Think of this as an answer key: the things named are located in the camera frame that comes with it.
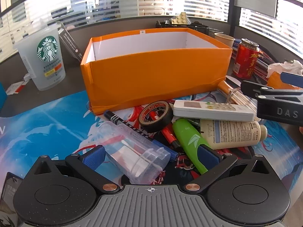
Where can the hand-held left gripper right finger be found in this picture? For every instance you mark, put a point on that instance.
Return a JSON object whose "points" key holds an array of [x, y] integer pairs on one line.
{"points": [[208, 157]]}

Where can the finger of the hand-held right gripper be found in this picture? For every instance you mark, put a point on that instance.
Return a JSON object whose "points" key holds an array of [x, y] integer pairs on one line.
{"points": [[251, 87], [292, 79]]}

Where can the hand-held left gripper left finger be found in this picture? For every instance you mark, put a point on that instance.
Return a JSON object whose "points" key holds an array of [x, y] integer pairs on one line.
{"points": [[94, 157]]}

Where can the green case leaf logo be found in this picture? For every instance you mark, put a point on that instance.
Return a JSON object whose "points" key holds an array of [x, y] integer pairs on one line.
{"points": [[187, 137]]}

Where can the clear plastic tube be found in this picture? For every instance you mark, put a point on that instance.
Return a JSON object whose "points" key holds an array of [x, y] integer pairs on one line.
{"points": [[123, 146]]}

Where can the beige lotion bottle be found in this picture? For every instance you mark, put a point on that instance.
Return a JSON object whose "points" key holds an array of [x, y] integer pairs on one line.
{"points": [[236, 132]]}

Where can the black marker blue cap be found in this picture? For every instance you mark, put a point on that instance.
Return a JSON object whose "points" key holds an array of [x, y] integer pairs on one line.
{"points": [[118, 120]]}

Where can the white remote control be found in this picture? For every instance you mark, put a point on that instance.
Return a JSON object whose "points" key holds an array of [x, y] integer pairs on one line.
{"points": [[201, 113]]}

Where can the red lighter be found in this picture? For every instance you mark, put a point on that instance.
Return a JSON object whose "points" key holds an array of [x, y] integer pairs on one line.
{"points": [[168, 133]]}

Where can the black tape roll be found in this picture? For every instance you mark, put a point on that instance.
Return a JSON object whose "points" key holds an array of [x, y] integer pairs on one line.
{"points": [[163, 123]]}

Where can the orange cardboard box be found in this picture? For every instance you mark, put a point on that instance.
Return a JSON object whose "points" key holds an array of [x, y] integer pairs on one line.
{"points": [[153, 75]]}

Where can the crumpled white tissue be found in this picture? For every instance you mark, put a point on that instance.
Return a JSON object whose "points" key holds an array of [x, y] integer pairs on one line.
{"points": [[284, 67]]}

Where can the orange object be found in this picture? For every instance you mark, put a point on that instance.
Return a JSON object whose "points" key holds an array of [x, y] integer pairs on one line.
{"points": [[274, 80]]}

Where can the white paper slip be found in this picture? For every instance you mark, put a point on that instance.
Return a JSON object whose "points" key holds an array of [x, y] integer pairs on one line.
{"points": [[233, 80]]}

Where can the red drink can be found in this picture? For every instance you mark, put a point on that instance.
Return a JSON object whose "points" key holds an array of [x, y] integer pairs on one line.
{"points": [[245, 61]]}

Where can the printed desk mat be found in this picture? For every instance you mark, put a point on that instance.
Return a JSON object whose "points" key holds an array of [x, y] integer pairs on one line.
{"points": [[59, 123]]}

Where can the brown paper cup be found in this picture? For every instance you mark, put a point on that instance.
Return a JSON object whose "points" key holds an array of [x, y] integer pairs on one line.
{"points": [[224, 41]]}

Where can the black mesh desk organizer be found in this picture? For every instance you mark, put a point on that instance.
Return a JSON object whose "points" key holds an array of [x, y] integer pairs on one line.
{"points": [[201, 28]]}

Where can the grey panel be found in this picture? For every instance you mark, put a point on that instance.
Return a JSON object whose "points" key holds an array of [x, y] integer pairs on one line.
{"points": [[255, 1]]}

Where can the black smartphone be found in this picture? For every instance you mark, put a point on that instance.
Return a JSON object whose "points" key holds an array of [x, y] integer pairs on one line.
{"points": [[9, 194]]}

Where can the yellow toy brick plate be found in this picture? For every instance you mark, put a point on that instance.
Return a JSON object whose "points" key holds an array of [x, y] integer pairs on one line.
{"points": [[181, 19]]}

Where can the red white card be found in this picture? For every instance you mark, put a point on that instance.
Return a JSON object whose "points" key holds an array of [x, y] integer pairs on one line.
{"points": [[14, 88]]}

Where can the blue paper bag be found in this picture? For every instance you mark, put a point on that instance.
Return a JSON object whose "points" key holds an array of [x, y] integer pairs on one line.
{"points": [[2, 97]]}

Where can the frosted plastic cup green logo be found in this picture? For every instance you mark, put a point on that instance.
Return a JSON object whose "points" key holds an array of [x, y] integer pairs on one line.
{"points": [[30, 59]]}

